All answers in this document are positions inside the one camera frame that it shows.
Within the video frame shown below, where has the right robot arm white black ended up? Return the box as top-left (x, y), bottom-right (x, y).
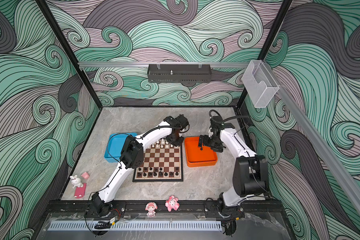
top-left (198, 110), bottom-right (268, 215)

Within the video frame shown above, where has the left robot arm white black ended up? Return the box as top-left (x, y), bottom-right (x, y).
top-left (91, 115), bottom-right (189, 218)

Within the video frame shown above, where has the orange plastic tray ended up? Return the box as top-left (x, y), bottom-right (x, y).
top-left (184, 137), bottom-right (218, 168)

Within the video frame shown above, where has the folding chessboard brown cream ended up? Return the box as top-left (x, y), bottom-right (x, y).
top-left (133, 139), bottom-right (184, 183)

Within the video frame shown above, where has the blue plastic tray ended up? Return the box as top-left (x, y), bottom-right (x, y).
top-left (104, 133), bottom-right (137, 163)

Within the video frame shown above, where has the pink pig plush figurine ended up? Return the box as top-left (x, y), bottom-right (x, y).
top-left (165, 195), bottom-right (180, 212)

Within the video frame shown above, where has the pink hooded doll figurine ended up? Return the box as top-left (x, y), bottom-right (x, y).
top-left (145, 202), bottom-right (158, 218)

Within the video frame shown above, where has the small pink cube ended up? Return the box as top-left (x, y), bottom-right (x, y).
top-left (81, 172), bottom-right (90, 179)

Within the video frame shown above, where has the white bunny figurine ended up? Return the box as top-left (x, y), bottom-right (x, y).
top-left (70, 175), bottom-right (84, 189)

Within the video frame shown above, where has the pink flat phone toy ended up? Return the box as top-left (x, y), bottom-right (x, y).
top-left (74, 183), bottom-right (87, 199)

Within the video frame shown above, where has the black perforated wall shelf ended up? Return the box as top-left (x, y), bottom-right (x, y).
top-left (147, 65), bottom-right (212, 83)

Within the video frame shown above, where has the clear acrylic wall holder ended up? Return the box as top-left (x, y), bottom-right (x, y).
top-left (242, 60), bottom-right (280, 109)

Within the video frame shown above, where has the aluminium rail back wall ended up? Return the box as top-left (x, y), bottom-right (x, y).
top-left (78, 61), bottom-right (249, 69)

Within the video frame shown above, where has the aluminium rail wall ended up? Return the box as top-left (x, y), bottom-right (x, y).
top-left (78, 61), bottom-right (249, 69)
top-left (262, 62), bottom-right (360, 216)

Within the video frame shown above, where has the black front mounting rail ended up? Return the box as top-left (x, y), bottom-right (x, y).
top-left (44, 199), bottom-right (286, 220)

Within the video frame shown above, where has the white slotted cable duct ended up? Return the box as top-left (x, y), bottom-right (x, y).
top-left (48, 221), bottom-right (222, 232)

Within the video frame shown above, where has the aluminium rail right wall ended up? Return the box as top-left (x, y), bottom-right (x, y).
top-left (262, 62), bottom-right (360, 216)

